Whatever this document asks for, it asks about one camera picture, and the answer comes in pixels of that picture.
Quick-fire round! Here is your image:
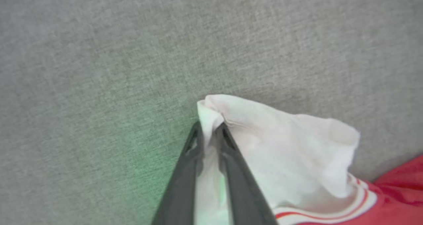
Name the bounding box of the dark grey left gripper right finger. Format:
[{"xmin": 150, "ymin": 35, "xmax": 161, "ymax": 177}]
[{"xmin": 215, "ymin": 123, "xmax": 278, "ymax": 225}]

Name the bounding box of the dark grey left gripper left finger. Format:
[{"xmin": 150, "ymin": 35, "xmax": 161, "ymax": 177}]
[{"xmin": 152, "ymin": 121, "xmax": 204, "ymax": 225}]

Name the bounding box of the red Bulls basketball jersey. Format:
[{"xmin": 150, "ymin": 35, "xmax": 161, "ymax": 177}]
[{"xmin": 193, "ymin": 94, "xmax": 423, "ymax": 225}]

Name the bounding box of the grey fabric sofa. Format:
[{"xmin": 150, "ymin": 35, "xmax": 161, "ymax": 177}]
[{"xmin": 0, "ymin": 0, "xmax": 423, "ymax": 225}]

